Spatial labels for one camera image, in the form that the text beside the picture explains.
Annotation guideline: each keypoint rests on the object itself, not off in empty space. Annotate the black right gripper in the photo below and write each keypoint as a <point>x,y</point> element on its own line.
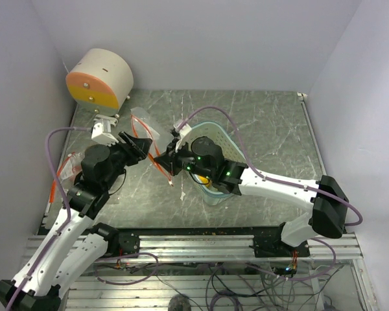
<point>169,160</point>

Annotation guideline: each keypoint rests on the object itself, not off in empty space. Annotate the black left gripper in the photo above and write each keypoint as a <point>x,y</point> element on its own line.
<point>135,148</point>

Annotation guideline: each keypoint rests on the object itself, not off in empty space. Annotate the clear zip bag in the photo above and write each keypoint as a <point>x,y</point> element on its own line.
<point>144,125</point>
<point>67,172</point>

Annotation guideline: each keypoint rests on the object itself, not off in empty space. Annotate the clear zip top bag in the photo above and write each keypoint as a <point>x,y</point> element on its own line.
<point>67,172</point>

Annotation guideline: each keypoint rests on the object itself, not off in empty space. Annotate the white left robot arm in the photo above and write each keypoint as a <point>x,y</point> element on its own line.
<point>74,242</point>

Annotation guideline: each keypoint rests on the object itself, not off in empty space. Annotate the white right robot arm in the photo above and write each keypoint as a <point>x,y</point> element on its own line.
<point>323,202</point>

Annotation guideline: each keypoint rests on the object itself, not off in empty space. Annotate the small white metal block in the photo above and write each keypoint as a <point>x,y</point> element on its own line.
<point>112,120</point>

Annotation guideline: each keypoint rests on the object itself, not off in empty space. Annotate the yellow pear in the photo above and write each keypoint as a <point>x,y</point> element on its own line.
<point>203,181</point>

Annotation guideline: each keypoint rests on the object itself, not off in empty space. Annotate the round white drawer box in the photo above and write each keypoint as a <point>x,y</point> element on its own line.
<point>100,82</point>

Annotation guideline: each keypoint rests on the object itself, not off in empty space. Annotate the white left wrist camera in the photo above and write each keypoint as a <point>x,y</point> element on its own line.
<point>102,133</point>

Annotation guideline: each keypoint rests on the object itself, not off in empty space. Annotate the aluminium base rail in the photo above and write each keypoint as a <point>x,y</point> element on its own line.
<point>219,248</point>

